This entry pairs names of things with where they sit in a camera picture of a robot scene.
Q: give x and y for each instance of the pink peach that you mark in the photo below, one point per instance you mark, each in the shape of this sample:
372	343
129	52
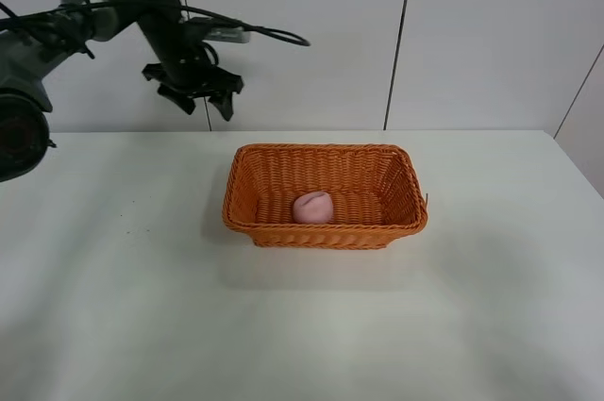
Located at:
314	208

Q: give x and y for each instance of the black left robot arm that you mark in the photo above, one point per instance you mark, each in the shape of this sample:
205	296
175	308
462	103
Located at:
33	47

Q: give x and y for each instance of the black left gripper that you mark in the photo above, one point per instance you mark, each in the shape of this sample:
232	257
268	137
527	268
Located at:
188	64

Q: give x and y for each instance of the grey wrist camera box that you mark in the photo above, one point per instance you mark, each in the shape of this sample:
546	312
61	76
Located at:
212	30

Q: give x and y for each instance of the orange wicker basket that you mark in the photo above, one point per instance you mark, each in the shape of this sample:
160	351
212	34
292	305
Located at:
374	189

